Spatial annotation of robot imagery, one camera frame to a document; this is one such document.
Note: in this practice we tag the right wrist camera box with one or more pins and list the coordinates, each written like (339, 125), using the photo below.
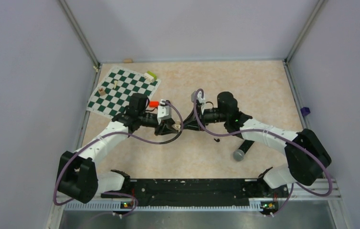
(199, 98)

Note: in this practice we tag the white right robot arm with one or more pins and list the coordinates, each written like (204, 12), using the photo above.
(307, 159)

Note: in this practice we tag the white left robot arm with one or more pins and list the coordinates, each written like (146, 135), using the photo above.
(77, 176)

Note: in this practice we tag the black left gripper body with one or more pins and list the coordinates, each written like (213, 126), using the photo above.
(159, 129)

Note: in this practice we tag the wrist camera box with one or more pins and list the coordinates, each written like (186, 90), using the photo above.
(164, 111)
(199, 98)

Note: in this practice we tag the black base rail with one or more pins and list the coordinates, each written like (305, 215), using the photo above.
(200, 192)

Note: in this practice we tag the green white toy block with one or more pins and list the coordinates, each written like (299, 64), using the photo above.
(150, 76)

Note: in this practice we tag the small wooden cube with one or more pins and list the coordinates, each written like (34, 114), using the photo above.
(101, 92)

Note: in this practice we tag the green white chessboard mat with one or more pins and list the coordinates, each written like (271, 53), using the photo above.
(117, 99)

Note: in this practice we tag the orange red block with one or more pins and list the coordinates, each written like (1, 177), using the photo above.
(153, 104)

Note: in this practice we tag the black microphone grey head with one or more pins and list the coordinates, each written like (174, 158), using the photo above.
(238, 154)

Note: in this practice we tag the small purple object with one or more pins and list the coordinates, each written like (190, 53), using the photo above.
(305, 111)

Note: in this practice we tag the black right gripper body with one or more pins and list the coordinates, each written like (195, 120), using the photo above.
(200, 114)

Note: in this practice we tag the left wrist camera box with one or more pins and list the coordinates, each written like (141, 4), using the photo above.
(164, 111)

